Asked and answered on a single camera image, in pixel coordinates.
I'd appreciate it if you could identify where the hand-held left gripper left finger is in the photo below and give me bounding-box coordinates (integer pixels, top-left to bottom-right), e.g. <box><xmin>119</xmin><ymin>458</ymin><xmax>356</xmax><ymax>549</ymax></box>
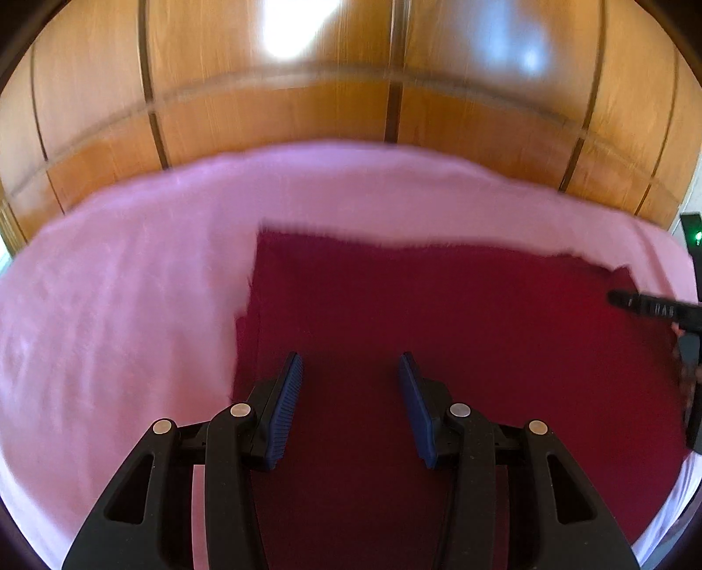
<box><xmin>61</xmin><ymin>352</ymin><xmax>304</xmax><ymax>570</ymax></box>

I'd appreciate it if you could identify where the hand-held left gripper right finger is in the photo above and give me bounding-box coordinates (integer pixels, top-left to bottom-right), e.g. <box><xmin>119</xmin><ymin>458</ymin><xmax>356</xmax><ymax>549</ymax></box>
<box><xmin>398</xmin><ymin>352</ymin><xmax>640</xmax><ymax>570</ymax></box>

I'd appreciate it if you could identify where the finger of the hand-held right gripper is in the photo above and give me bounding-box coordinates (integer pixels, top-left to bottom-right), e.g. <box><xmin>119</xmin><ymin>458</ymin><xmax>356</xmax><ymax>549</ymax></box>
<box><xmin>607</xmin><ymin>290</ymin><xmax>702</xmax><ymax>331</ymax></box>

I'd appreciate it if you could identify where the maroon long-sleeve shirt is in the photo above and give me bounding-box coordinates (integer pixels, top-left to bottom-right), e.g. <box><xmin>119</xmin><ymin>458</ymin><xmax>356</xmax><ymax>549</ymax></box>
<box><xmin>227</xmin><ymin>220</ymin><xmax>693</xmax><ymax>570</ymax></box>

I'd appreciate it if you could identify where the pink bed sheet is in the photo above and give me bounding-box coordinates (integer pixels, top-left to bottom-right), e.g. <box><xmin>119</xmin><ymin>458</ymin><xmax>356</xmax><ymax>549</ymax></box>
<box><xmin>0</xmin><ymin>139</ymin><xmax>702</xmax><ymax>570</ymax></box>

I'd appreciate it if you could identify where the wooden panelled headboard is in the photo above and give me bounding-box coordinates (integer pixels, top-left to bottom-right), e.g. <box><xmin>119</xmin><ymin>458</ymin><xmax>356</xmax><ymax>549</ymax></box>
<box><xmin>0</xmin><ymin>0</ymin><xmax>702</xmax><ymax>258</ymax></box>

